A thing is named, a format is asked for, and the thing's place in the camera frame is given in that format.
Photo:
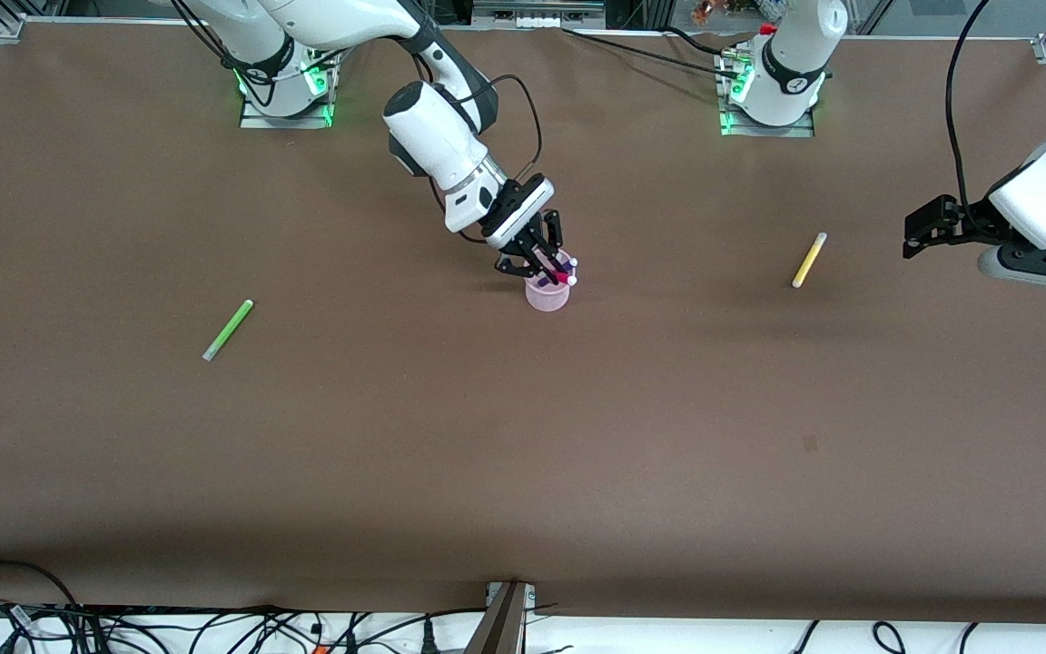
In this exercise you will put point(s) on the grey metal table bracket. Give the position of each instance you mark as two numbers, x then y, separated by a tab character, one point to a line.
500	622

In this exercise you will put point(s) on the small orange object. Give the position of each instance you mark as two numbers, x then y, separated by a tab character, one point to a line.
702	11

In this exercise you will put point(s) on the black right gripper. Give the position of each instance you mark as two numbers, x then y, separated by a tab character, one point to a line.
537	243

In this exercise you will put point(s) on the pink pen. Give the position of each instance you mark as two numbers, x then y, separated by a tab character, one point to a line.
563	276

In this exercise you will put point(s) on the pink cup holder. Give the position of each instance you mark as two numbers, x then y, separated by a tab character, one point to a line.
548	298

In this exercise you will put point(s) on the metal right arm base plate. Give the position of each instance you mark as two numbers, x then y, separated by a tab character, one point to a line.
255	121

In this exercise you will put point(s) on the yellow pen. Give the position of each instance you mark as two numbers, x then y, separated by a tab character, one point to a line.
809	261

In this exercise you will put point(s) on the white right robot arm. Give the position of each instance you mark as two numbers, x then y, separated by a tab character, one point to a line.
432	136

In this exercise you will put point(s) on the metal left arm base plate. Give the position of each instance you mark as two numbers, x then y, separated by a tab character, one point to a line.
764	131

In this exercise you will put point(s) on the white power strip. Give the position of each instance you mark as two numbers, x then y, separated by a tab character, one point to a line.
537	18

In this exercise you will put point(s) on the green pen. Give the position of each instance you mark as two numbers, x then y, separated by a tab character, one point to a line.
228	331

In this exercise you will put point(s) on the purple pen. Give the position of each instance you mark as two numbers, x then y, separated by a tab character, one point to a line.
571	263

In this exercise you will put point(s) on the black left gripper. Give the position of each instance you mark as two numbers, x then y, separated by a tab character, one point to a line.
968	222

